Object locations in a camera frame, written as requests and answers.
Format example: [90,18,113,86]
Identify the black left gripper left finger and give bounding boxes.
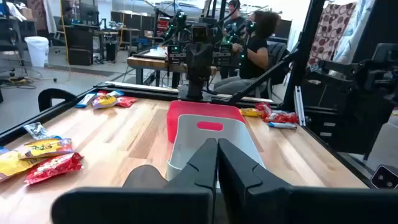
[51,138,218,224]

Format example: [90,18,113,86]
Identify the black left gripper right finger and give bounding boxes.
[218,138,398,224]

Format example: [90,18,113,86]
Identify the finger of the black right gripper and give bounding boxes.
[186,62,201,83]
[200,62,214,83]

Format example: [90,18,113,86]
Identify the yellow candy pack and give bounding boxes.
[0,148,47,184]
[18,138,75,160]
[92,95,119,110]
[239,108,261,118]

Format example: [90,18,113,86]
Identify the red translucent plastic bin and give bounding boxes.
[166,100,247,144]

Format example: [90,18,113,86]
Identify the person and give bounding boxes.
[220,0,249,79]
[213,11,282,96]
[58,6,75,27]

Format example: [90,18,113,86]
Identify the wooden workbench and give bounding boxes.
[126,46,218,90]

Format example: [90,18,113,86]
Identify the light grey plastic bin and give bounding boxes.
[165,114,266,190]

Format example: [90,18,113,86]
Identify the black office chair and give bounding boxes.
[254,42,292,99]

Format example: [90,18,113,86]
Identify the black computer tower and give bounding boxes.
[105,41,118,62]

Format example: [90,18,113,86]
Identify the black drawer cabinet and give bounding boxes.
[300,77,397,161]

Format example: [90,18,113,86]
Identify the red white patterned cloth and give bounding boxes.
[307,2,358,68]

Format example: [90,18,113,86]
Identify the black chair back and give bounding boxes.
[37,88,78,113]

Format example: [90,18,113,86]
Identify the blue white cloth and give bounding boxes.
[332,0,377,65]

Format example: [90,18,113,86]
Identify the white trash bin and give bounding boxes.
[24,35,50,68]

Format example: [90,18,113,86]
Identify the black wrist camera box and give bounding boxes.
[190,22,213,44]

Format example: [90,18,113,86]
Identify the black aluminium rig frame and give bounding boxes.
[0,0,374,189]

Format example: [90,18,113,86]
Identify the yellow hanging cable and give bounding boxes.
[60,0,72,82]

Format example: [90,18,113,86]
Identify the black depth camera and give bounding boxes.
[370,164,398,190]

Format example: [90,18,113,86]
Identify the coiled floor cables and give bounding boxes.
[0,75,37,91]

